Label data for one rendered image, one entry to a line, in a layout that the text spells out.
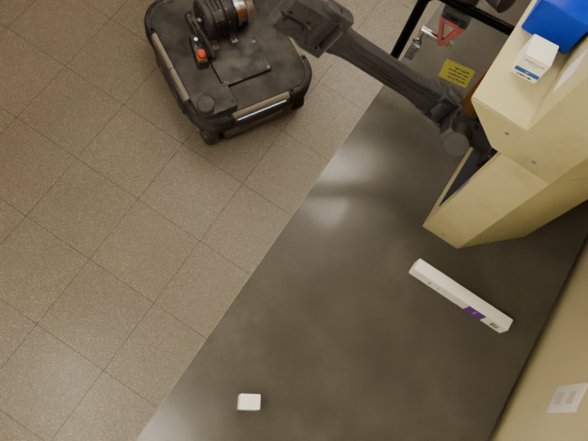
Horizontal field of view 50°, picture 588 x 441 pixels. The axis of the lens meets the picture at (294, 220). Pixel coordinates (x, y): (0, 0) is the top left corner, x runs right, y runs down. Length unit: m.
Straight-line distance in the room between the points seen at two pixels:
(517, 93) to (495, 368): 0.74
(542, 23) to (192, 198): 1.70
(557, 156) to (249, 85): 1.59
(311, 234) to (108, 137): 1.35
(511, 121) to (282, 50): 1.61
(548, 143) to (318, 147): 1.66
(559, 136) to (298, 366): 0.79
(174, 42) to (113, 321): 1.12
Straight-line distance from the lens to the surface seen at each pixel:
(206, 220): 2.61
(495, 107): 1.23
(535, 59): 1.25
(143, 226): 2.62
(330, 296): 1.61
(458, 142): 1.48
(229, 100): 2.51
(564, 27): 1.31
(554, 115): 1.18
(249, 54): 2.65
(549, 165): 1.29
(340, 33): 1.33
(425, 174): 1.78
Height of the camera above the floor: 2.49
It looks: 70 degrees down
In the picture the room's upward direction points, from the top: 24 degrees clockwise
